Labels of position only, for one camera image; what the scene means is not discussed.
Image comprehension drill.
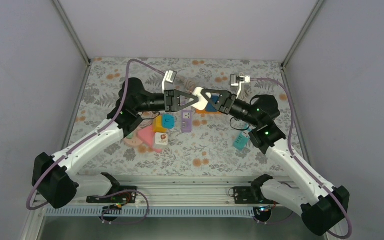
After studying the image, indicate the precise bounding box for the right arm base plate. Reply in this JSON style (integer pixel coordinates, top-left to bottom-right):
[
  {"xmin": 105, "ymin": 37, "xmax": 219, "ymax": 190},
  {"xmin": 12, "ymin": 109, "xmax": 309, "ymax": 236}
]
[{"xmin": 229, "ymin": 186, "xmax": 275, "ymax": 205}]

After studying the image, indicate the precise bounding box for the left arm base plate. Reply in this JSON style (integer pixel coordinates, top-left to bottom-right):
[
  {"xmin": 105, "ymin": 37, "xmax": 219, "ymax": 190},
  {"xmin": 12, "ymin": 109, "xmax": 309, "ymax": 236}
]
[{"xmin": 86, "ymin": 186, "xmax": 138, "ymax": 205}]

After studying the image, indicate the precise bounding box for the teal power strip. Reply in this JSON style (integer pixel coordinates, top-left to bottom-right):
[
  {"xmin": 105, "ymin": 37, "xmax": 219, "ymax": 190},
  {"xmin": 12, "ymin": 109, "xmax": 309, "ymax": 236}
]
[{"xmin": 233, "ymin": 131, "xmax": 250, "ymax": 151}]

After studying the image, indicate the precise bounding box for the orange power strip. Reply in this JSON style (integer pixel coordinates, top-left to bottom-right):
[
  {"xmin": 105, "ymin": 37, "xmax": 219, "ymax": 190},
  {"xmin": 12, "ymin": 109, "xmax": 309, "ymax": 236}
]
[{"xmin": 195, "ymin": 109, "xmax": 221, "ymax": 115}]

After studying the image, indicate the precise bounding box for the purple power strip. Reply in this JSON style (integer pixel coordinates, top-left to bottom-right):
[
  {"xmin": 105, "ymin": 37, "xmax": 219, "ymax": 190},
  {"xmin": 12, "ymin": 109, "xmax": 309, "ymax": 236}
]
[{"xmin": 181, "ymin": 110, "xmax": 193, "ymax": 133}]

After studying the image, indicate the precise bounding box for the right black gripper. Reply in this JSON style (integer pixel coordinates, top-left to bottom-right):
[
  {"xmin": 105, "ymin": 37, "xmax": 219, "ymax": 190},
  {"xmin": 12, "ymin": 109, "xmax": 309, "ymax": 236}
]
[{"xmin": 201, "ymin": 89, "xmax": 261, "ymax": 128}]

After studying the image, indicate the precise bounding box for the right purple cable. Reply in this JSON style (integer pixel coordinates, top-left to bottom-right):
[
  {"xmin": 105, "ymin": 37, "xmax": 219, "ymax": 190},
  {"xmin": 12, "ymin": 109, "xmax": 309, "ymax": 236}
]
[{"xmin": 249, "ymin": 77, "xmax": 354, "ymax": 240}]

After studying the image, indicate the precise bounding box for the white square plug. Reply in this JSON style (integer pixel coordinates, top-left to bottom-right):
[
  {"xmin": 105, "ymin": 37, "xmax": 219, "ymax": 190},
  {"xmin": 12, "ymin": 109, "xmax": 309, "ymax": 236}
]
[{"xmin": 192, "ymin": 86, "xmax": 212, "ymax": 111}]

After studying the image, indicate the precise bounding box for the yellow cube socket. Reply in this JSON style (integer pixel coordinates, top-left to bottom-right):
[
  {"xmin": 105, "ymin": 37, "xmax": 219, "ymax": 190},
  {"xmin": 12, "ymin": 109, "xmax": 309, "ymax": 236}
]
[{"xmin": 152, "ymin": 115, "xmax": 167, "ymax": 133}]

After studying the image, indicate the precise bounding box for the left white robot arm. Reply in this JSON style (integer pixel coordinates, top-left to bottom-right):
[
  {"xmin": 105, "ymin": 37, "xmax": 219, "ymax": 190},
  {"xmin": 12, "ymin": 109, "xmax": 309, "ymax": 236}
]
[{"xmin": 32, "ymin": 77, "xmax": 203, "ymax": 209}]

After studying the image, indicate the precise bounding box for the white plug adapter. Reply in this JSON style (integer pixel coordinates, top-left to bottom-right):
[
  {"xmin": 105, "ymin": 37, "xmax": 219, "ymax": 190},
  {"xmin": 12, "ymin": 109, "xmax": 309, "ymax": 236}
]
[{"xmin": 153, "ymin": 132, "xmax": 169, "ymax": 149}]

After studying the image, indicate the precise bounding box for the dark blue cube socket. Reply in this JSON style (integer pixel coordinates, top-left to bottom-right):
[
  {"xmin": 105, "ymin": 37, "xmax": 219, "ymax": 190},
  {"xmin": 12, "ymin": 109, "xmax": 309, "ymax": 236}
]
[{"xmin": 206, "ymin": 94, "xmax": 220, "ymax": 112}]

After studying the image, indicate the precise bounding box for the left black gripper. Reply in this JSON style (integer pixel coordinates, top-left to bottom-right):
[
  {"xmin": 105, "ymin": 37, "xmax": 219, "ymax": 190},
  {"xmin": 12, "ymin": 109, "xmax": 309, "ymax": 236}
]
[{"xmin": 134, "ymin": 90, "xmax": 198, "ymax": 113}]

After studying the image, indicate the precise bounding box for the pink triangular power strip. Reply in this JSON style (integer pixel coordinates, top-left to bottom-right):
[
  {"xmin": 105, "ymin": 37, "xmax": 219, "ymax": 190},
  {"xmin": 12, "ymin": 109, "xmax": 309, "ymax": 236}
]
[{"xmin": 136, "ymin": 125, "xmax": 163, "ymax": 153}]

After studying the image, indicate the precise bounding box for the small green plug adapter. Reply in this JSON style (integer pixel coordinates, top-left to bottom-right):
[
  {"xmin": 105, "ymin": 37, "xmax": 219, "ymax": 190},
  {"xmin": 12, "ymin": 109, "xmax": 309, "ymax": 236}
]
[{"xmin": 126, "ymin": 133, "xmax": 134, "ymax": 139}]

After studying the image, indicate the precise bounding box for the aluminium rail frame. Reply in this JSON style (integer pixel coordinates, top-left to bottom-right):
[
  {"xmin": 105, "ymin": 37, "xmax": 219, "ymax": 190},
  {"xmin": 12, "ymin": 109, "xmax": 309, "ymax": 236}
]
[{"xmin": 34, "ymin": 175, "xmax": 332, "ymax": 208}]

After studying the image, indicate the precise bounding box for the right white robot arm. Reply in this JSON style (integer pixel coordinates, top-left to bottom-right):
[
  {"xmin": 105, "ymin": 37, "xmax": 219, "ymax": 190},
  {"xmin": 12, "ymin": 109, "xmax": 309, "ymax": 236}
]
[{"xmin": 198, "ymin": 89, "xmax": 353, "ymax": 239}]

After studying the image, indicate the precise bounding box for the cyan cube socket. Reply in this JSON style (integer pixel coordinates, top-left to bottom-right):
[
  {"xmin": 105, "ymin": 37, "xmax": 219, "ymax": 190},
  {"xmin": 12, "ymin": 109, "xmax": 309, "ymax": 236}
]
[{"xmin": 161, "ymin": 114, "xmax": 176, "ymax": 130}]

